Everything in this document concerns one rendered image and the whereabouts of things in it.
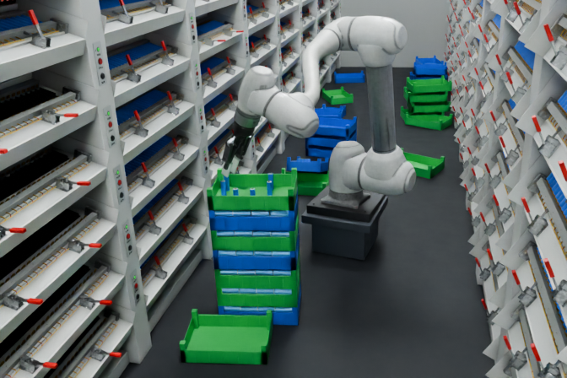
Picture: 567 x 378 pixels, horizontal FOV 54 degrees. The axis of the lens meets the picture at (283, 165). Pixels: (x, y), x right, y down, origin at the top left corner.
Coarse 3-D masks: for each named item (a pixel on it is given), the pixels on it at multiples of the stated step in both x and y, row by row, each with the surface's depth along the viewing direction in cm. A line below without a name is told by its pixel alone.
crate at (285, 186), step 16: (240, 176) 211; (256, 176) 211; (288, 176) 210; (208, 192) 193; (240, 192) 208; (256, 192) 207; (288, 192) 191; (208, 208) 196; (224, 208) 195; (240, 208) 194; (256, 208) 194; (272, 208) 193; (288, 208) 193
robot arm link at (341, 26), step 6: (342, 18) 222; (348, 18) 217; (354, 18) 215; (330, 24) 217; (336, 24) 216; (342, 24) 215; (348, 24) 214; (336, 30) 214; (342, 30) 214; (348, 30) 213; (342, 36) 215; (348, 36) 214; (342, 42) 216; (348, 42) 215; (342, 48) 219; (348, 48) 218
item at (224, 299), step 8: (216, 288) 208; (224, 296) 209; (232, 296) 208; (240, 296) 208; (248, 296) 208; (256, 296) 207; (264, 296) 207; (272, 296) 207; (280, 296) 206; (288, 296) 206; (296, 296) 206; (224, 304) 210; (232, 304) 209; (240, 304) 209; (248, 304) 209; (256, 304) 208; (264, 304) 208; (272, 304) 208; (280, 304) 208; (288, 304) 207; (296, 304) 207
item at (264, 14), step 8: (256, 0) 349; (248, 8) 333; (256, 8) 342; (264, 8) 333; (272, 8) 348; (248, 16) 317; (256, 16) 327; (264, 16) 335; (272, 16) 343; (248, 24) 294; (256, 24) 311; (264, 24) 329; (248, 32) 299
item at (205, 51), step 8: (200, 16) 275; (216, 16) 286; (224, 16) 285; (232, 24) 284; (240, 24) 285; (232, 40) 274; (200, 48) 231; (208, 48) 243; (216, 48) 253; (224, 48) 266; (200, 56) 235; (208, 56) 246
